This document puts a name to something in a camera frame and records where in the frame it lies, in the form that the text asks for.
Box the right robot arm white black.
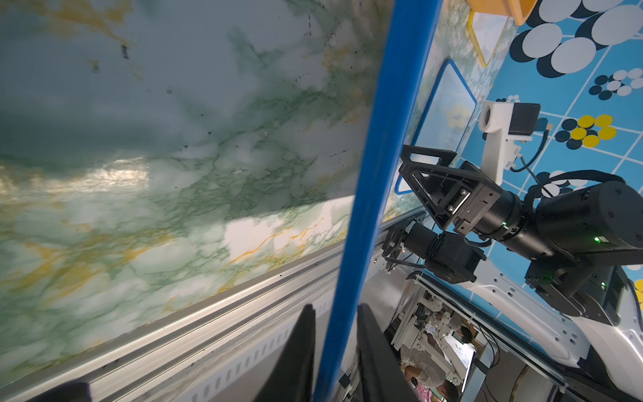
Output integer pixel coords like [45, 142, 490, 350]
[383, 146, 642, 401]

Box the yellow plastic storage box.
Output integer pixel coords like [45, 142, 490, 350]
[467, 0, 538, 26]

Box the yellow framed whiteboard far right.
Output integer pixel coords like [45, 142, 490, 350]
[467, 11, 509, 67]

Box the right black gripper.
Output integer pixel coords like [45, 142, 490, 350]
[399, 145, 527, 241]

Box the blue framed whiteboard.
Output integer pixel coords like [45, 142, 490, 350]
[394, 59, 478, 196]
[312, 1, 442, 401]

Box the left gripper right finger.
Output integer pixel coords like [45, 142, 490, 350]
[357, 303, 419, 401]

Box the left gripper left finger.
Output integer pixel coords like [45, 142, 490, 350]
[255, 304, 316, 402]

